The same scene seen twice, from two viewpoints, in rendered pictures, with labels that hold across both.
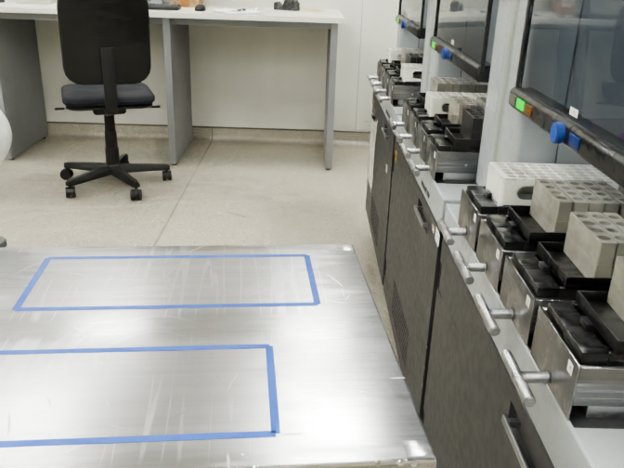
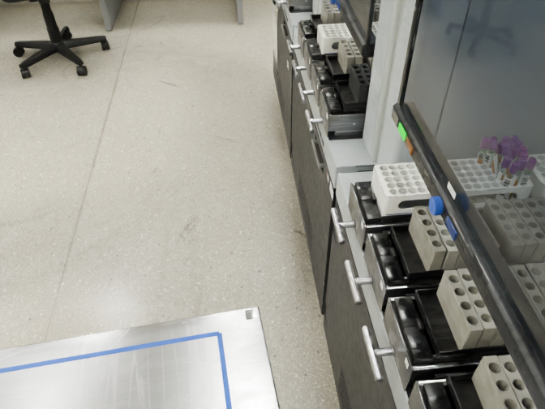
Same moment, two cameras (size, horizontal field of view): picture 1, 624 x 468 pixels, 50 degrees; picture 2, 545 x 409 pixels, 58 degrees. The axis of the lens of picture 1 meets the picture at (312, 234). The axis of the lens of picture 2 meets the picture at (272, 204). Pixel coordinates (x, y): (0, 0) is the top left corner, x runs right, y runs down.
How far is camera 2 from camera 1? 0.50 m
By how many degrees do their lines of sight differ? 21
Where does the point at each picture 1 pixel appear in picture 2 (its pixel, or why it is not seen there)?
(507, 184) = (389, 200)
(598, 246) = (467, 330)
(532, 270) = (410, 329)
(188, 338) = not seen: outside the picture
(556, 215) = (431, 260)
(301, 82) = not seen: outside the picture
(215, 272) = (141, 376)
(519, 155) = (400, 152)
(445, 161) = (336, 122)
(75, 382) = not seen: outside the picture
